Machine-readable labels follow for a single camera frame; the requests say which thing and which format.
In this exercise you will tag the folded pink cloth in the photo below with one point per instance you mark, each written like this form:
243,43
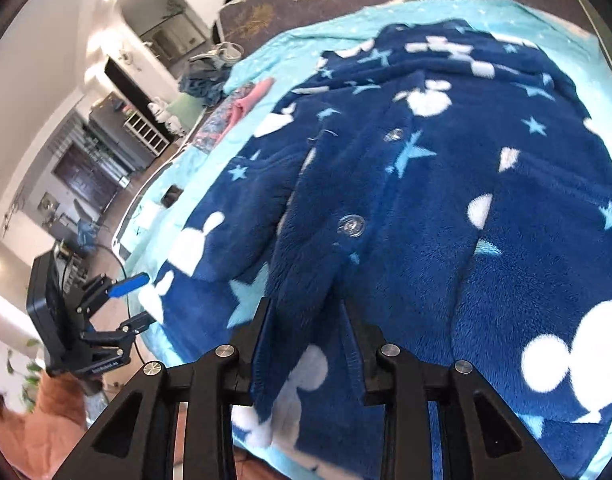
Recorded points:
251,97

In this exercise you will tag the folded floral cloth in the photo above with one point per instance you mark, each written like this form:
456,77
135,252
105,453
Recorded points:
213,127

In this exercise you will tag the white paper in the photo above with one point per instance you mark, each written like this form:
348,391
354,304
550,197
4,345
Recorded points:
147,216

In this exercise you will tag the white rabbit figurine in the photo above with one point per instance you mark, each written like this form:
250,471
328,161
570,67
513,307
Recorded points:
156,110
172,121

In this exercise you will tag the white cubby shelf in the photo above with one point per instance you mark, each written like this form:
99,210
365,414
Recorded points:
146,135

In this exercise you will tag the turquoise star blanket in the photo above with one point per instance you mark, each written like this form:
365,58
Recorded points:
286,45

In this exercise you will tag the blue chair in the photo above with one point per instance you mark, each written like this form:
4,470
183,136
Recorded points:
88,227

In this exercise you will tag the grey blue clothes pile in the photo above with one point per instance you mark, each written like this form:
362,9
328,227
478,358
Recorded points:
201,85

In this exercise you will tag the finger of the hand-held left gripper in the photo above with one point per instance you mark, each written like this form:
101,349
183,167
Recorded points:
128,284
138,320

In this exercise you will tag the pale green cushion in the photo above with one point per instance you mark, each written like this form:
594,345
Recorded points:
186,107

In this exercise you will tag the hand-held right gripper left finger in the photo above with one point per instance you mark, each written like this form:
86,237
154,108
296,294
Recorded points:
258,340

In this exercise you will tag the black red phone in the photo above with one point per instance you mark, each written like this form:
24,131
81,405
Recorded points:
172,196

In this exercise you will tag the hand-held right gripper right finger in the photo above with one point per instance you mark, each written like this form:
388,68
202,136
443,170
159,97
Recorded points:
361,355

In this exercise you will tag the dark wooden door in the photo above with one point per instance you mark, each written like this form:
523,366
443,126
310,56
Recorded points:
86,177

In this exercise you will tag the green houseplant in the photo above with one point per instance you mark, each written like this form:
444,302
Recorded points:
28,375

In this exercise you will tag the blue fleece pajama jacket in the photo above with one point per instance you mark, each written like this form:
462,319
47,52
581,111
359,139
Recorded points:
411,210

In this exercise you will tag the arched mirror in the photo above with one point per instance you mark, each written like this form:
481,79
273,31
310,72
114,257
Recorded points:
161,15

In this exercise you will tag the person's left forearm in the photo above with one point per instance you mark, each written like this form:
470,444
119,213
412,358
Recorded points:
51,420

